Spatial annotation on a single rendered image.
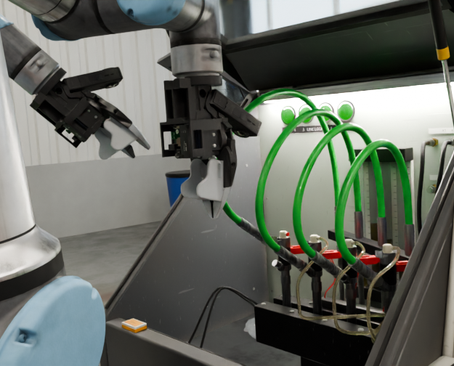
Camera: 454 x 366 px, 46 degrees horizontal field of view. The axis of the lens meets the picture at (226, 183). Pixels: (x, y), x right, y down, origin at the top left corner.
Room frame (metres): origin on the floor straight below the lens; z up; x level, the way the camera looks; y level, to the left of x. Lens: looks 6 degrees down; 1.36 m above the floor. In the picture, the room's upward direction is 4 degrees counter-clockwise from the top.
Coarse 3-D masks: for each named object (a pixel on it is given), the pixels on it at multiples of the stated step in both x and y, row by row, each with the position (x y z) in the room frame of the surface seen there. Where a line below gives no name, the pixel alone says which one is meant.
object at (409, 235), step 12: (372, 144) 0.90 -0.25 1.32; (384, 144) 0.93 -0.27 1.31; (360, 156) 0.88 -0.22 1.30; (396, 156) 0.96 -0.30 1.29; (348, 180) 0.85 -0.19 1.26; (408, 180) 0.98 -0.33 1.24; (348, 192) 0.85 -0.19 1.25; (408, 192) 0.98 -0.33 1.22; (408, 204) 0.98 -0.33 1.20; (336, 216) 0.84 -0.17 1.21; (408, 216) 0.99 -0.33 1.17; (336, 228) 0.83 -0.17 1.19; (408, 228) 0.98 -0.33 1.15; (336, 240) 0.84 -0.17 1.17; (408, 240) 0.98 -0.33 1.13; (348, 252) 0.84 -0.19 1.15; (408, 252) 0.98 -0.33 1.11; (360, 264) 0.86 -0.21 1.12; (372, 276) 0.88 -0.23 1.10
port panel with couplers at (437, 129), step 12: (432, 120) 1.16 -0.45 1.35; (444, 120) 1.14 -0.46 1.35; (432, 132) 1.16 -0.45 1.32; (444, 132) 1.14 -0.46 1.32; (432, 144) 1.13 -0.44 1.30; (432, 156) 1.16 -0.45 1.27; (432, 168) 1.16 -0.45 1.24; (444, 168) 1.14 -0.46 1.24; (432, 180) 1.16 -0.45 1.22; (432, 192) 1.14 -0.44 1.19
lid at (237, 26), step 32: (224, 0) 1.24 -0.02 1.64; (256, 0) 1.20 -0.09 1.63; (288, 0) 1.16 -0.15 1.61; (320, 0) 1.13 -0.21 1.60; (352, 0) 1.09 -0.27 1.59; (384, 0) 1.06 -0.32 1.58; (416, 0) 1.03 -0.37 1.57; (448, 0) 0.98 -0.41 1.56; (224, 32) 1.36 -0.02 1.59; (256, 32) 1.31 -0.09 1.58; (288, 32) 1.27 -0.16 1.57; (320, 32) 1.20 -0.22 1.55; (352, 32) 1.16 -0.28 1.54; (384, 32) 1.12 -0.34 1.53; (416, 32) 1.09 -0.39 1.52; (448, 32) 1.06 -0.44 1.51; (224, 64) 1.52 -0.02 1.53; (256, 64) 1.42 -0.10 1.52; (288, 64) 1.37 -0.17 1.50; (320, 64) 1.32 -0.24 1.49; (352, 64) 1.27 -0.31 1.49; (384, 64) 1.23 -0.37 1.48; (416, 64) 1.19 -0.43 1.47; (448, 64) 1.15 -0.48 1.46
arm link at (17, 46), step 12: (0, 24) 0.93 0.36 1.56; (12, 24) 0.95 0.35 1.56; (12, 36) 0.93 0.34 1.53; (24, 36) 0.95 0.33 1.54; (12, 48) 0.93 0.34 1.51; (24, 48) 0.94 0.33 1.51; (36, 48) 0.96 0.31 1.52; (12, 60) 0.93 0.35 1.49; (24, 60) 0.94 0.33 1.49; (12, 72) 0.94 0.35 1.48
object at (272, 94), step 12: (264, 96) 1.08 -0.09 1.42; (276, 96) 1.11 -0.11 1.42; (300, 96) 1.16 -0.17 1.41; (252, 108) 1.05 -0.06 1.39; (312, 108) 1.19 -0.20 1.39; (324, 120) 1.21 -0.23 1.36; (324, 132) 1.22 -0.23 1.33; (336, 168) 1.24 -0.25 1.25; (336, 180) 1.24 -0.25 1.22; (336, 192) 1.24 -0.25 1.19; (228, 204) 1.00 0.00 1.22; (336, 204) 1.24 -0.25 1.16
